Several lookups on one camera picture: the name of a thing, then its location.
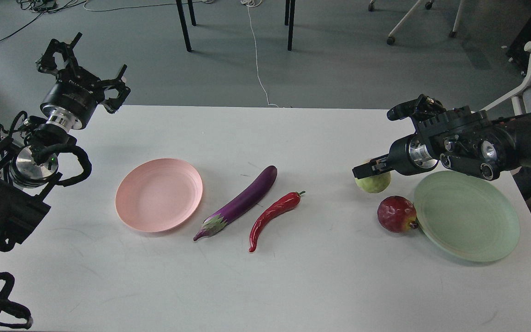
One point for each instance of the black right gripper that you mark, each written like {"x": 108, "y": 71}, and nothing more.
{"x": 398, "y": 160}

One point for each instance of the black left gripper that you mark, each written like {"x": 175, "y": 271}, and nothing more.
{"x": 72, "y": 92}

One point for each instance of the green pink peach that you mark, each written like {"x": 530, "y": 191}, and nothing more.
{"x": 375, "y": 184}

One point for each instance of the red pomegranate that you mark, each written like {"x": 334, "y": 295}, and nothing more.
{"x": 397, "y": 214}

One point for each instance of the red chili pepper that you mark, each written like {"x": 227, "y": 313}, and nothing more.
{"x": 285, "y": 204}

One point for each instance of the purple eggplant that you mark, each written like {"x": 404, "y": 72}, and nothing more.
{"x": 239, "y": 205}

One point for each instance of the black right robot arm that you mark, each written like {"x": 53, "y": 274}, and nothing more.
{"x": 461, "y": 140}

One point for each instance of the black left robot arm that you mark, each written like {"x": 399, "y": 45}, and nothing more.
{"x": 38, "y": 153}

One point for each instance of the light green plate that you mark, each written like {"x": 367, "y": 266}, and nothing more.
{"x": 466, "y": 217}

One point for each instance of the black table leg left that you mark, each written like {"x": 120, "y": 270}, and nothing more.
{"x": 183, "y": 22}

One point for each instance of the black table leg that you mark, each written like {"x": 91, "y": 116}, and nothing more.
{"x": 289, "y": 18}
{"x": 183, "y": 22}

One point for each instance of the pink plate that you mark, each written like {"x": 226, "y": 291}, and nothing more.
{"x": 159, "y": 195}

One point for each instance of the black table leg right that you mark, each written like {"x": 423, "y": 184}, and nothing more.
{"x": 289, "y": 18}

